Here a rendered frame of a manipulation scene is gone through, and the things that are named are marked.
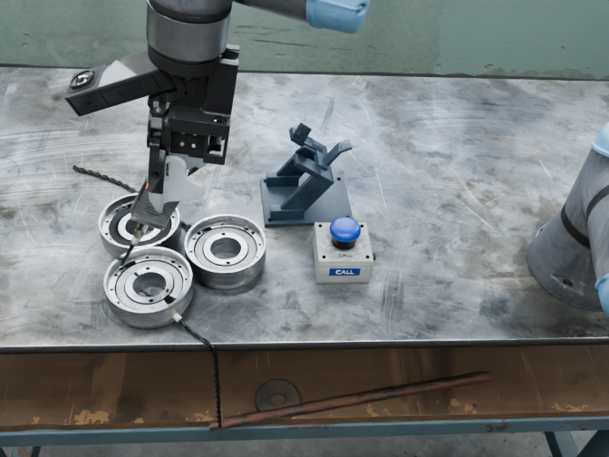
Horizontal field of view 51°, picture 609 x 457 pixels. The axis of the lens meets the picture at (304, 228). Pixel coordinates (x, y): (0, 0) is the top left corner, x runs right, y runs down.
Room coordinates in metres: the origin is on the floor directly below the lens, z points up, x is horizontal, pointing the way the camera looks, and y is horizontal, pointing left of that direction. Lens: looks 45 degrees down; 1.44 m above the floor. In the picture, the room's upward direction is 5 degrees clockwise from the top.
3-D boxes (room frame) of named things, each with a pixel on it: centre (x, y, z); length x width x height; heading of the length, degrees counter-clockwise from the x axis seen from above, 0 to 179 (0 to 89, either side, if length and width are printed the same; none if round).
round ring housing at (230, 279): (0.56, 0.10, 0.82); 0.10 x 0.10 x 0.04
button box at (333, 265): (0.58, -0.06, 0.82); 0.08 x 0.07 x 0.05; 97
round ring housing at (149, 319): (0.49, 0.18, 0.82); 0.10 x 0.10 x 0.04
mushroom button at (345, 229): (0.58, -0.05, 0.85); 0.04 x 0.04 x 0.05
